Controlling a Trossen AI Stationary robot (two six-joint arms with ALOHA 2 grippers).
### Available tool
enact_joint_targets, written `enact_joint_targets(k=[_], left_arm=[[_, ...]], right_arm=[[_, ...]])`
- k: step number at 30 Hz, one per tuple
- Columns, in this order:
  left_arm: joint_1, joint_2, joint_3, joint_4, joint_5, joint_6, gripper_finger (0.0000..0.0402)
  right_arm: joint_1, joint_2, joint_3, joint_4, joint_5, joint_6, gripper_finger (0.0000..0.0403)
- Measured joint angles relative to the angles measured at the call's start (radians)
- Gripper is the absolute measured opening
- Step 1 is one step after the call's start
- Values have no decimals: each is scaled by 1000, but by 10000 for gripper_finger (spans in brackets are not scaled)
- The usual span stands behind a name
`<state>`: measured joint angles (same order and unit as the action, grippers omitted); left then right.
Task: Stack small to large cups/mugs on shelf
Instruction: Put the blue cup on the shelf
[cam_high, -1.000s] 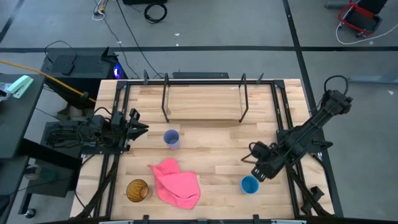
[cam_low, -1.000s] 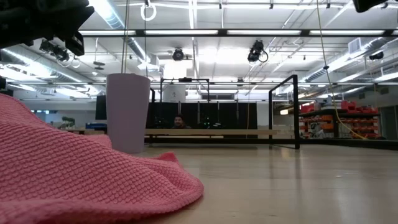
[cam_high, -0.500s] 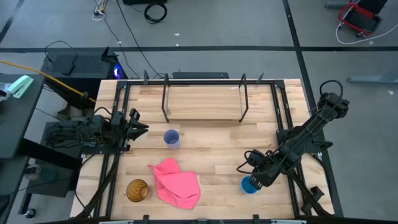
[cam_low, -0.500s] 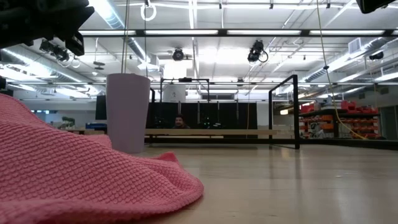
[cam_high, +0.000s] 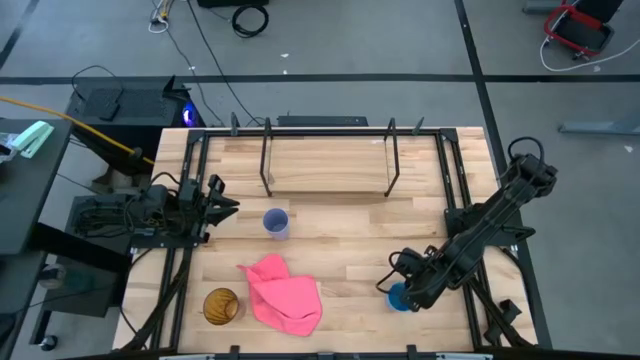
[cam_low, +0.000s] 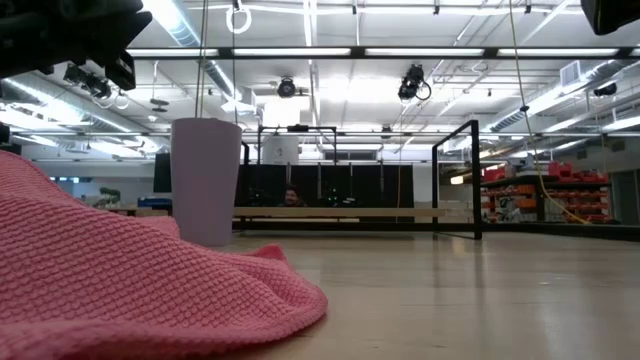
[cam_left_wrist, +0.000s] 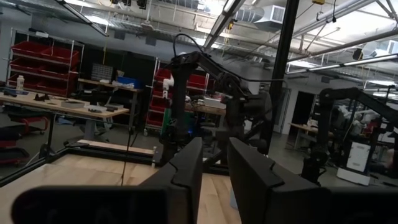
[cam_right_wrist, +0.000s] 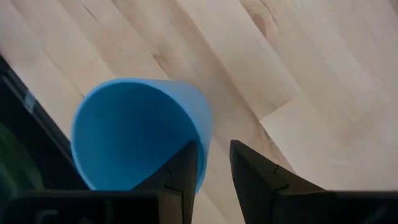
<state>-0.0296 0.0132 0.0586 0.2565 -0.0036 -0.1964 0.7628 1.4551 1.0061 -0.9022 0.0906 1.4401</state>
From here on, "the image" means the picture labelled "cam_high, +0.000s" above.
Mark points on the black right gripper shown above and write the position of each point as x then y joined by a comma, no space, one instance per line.
417,272

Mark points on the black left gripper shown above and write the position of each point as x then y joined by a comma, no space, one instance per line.
210,210

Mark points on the blue plastic cup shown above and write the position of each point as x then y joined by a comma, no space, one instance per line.
395,299

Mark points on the lavender plastic cup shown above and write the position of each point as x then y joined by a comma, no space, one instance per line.
275,220

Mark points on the amber faceted plastic cup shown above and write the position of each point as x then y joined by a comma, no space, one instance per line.
220,306

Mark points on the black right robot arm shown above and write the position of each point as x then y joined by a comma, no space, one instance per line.
480,235

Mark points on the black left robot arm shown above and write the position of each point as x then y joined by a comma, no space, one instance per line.
155,200

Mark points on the pink knitted cloth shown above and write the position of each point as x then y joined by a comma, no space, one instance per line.
285,300

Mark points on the black computer tower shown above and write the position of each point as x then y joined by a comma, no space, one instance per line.
145,107

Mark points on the black power strip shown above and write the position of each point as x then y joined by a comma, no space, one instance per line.
320,121

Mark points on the small black box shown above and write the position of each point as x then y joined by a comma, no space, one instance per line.
109,106

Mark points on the black equipment cart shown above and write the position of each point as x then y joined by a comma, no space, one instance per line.
75,300

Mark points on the grey tape roll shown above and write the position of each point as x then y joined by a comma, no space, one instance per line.
52,276

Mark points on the black desk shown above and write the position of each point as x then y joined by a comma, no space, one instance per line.
30,200

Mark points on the mint green stapler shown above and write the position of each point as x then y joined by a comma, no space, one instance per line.
32,139

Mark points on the red framed black case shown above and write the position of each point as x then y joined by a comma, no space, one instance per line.
580,32

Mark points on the black metal table frame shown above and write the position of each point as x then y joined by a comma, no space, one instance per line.
325,132

